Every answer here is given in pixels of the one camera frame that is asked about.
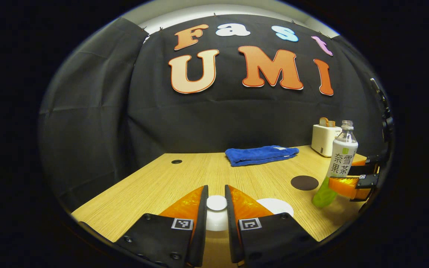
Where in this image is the white teacup lid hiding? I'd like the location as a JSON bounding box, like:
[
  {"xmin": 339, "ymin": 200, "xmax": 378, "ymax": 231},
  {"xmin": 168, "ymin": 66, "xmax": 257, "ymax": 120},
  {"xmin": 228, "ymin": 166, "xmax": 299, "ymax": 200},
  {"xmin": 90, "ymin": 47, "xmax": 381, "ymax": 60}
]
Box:
[{"xmin": 206, "ymin": 195, "xmax": 230, "ymax": 232}]

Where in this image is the dark round coaster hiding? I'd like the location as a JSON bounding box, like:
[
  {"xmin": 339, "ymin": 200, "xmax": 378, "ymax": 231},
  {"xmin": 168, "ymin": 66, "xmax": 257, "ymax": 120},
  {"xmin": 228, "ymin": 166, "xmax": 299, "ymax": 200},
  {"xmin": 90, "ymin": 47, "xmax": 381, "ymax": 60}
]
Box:
[{"xmin": 291, "ymin": 175, "xmax": 319, "ymax": 191}]

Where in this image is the black backdrop cloth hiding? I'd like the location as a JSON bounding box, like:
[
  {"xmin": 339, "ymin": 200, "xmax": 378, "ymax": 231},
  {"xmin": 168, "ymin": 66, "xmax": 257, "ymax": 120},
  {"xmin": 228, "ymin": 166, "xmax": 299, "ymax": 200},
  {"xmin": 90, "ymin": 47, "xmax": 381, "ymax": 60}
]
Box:
[{"xmin": 38, "ymin": 14, "xmax": 394, "ymax": 213}]

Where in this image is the white toaster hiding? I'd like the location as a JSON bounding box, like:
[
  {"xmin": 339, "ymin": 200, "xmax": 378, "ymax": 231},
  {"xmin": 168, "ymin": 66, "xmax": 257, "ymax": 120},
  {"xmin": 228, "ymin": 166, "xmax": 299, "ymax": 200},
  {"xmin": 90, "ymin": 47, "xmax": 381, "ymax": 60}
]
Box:
[{"xmin": 311, "ymin": 124, "xmax": 342, "ymax": 157}]

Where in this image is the white teacup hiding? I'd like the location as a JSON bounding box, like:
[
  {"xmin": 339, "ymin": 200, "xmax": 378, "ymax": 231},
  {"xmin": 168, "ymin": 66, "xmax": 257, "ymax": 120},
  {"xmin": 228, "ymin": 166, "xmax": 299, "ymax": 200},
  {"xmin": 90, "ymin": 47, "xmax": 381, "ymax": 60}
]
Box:
[{"xmin": 255, "ymin": 198, "xmax": 294, "ymax": 217}]

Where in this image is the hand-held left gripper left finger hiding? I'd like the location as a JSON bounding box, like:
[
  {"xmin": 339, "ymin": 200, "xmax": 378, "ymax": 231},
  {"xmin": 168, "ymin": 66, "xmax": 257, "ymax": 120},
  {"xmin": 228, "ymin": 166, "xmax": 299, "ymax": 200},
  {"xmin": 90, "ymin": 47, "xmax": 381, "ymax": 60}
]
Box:
[{"xmin": 115, "ymin": 185, "xmax": 209, "ymax": 268}]

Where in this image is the clear green water bottle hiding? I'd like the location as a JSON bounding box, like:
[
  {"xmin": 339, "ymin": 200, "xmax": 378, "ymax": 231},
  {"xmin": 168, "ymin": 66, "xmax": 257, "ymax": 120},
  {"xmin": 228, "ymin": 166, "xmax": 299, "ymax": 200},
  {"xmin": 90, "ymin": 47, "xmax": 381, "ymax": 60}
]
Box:
[{"xmin": 311, "ymin": 120, "xmax": 359, "ymax": 209}]

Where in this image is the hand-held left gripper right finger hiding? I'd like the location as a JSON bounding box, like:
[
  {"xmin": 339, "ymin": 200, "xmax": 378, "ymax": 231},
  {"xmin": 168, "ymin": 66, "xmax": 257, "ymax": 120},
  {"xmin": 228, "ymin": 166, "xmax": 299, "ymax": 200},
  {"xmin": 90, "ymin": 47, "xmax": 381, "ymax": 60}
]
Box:
[{"xmin": 225, "ymin": 185, "xmax": 317, "ymax": 267}]

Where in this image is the blue folded towel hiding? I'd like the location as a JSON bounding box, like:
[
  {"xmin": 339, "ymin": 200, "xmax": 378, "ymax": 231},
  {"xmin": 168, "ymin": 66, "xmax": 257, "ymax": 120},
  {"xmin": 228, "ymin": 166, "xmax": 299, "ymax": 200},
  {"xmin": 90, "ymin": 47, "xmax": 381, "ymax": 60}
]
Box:
[{"xmin": 225, "ymin": 145, "xmax": 300, "ymax": 167}]

